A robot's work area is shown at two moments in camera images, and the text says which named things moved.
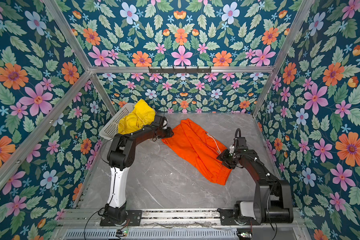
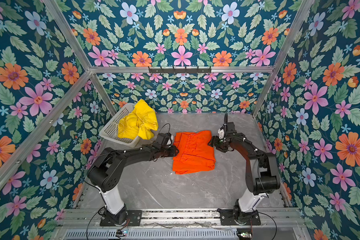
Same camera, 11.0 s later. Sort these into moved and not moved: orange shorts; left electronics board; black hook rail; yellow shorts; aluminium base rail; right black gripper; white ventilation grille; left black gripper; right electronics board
Moved: right black gripper; left black gripper; orange shorts
Not moved: black hook rail; right electronics board; yellow shorts; white ventilation grille; left electronics board; aluminium base rail
